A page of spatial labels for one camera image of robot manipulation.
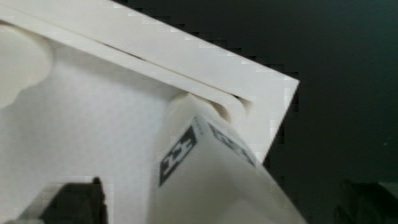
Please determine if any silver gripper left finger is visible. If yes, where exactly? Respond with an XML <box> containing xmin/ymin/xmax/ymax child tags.
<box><xmin>10</xmin><ymin>176</ymin><xmax>112</xmax><ymax>224</ymax></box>

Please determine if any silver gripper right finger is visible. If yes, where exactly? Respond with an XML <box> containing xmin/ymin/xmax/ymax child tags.
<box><xmin>334</xmin><ymin>180</ymin><xmax>398</xmax><ymax>224</ymax></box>

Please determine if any white U-shaped obstacle frame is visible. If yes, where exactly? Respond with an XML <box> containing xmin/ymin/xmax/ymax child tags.
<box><xmin>0</xmin><ymin>0</ymin><xmax>298</xmax><ymax>158</ymax></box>

